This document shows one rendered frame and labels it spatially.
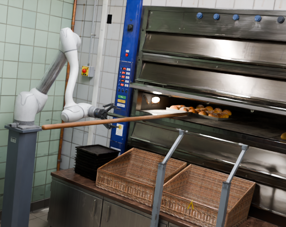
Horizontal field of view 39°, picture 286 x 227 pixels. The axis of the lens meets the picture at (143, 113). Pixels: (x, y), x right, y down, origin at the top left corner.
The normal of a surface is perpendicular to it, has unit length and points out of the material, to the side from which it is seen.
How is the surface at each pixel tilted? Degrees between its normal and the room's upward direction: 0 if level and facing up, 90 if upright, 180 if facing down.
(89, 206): 90
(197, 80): 70
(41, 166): 90
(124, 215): 90
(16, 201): 90
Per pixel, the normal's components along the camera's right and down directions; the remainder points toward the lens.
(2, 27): 0.80, 0.18
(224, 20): -0.58, 0.04
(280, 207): -0.50, -0.30
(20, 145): 0.22, 0.16
